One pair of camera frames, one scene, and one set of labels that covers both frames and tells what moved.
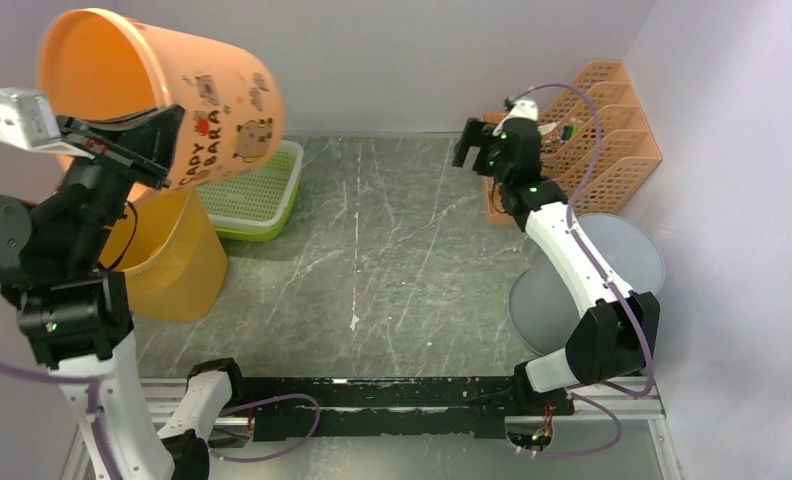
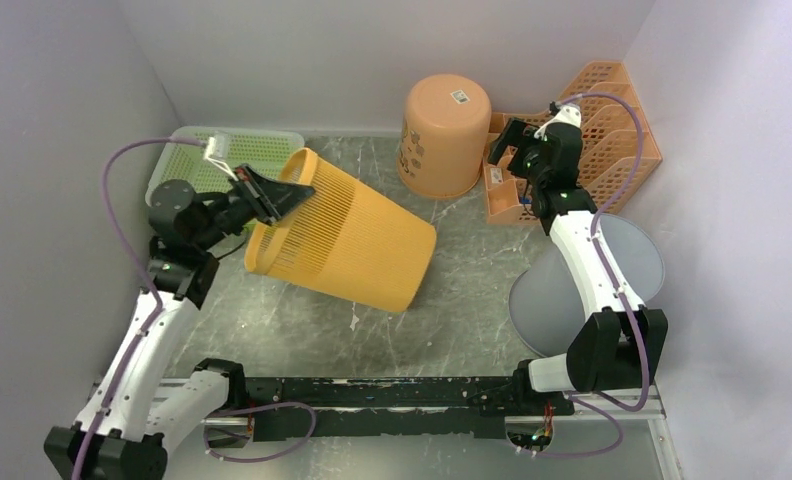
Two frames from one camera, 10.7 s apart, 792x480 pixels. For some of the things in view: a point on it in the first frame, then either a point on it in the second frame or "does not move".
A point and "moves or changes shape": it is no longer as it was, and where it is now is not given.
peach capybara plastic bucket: (102, 64) to (445, 134)
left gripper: (146, 141) to (268, 198)
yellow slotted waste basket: (173, 255) moves or changes shape
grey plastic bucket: (544, 307) does not move
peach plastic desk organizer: (594, 142) does not move
